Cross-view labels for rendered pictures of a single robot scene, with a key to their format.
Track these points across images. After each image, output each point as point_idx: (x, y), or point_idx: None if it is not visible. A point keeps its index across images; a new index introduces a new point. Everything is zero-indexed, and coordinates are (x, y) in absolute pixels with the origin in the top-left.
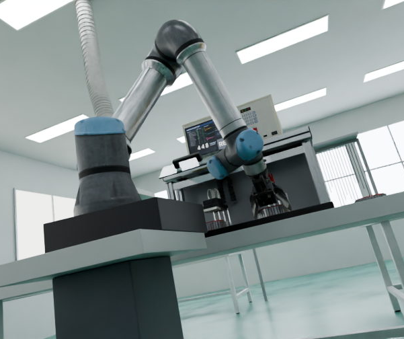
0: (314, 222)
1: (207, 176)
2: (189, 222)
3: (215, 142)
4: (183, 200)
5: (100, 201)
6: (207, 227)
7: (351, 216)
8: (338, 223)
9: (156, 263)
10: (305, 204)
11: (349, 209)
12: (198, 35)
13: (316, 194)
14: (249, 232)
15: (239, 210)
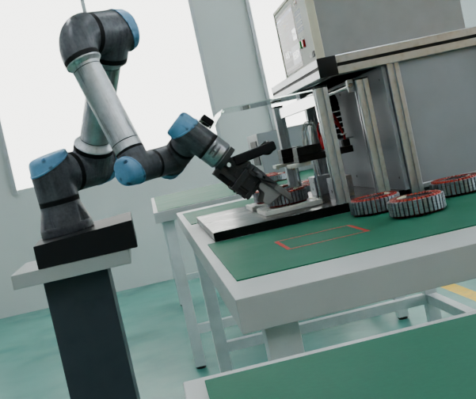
0: (199, 254)
1: (287, 109)
2: (92, 249)
3: (291, 51)
4: (314, 122)
5: (41, 233)
6: (253, 198)
7: (202, 260)
8: (202, 264)
9: (81, 276)
10: (389, 165)
11: (200, 253)
12: (70, 52)
13: (394, 154)
14: (193, 242)
15: (356, 150)
